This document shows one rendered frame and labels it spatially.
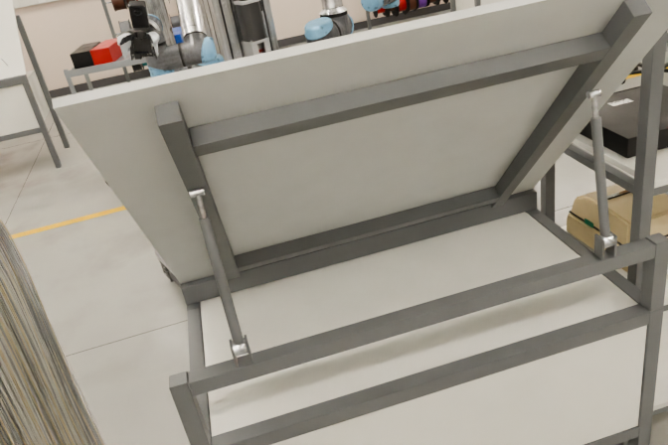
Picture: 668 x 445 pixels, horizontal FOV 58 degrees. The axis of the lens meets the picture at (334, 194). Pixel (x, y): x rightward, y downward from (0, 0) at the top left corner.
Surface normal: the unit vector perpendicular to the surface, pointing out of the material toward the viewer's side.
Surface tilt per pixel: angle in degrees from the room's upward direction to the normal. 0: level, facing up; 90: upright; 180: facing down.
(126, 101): 131
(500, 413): 90
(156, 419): 0
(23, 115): 90
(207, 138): 41
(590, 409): 90
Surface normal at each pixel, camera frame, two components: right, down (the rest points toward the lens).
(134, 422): -0.16, -0.88
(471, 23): 0.29, 0.88
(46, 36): 0.27, 0.39
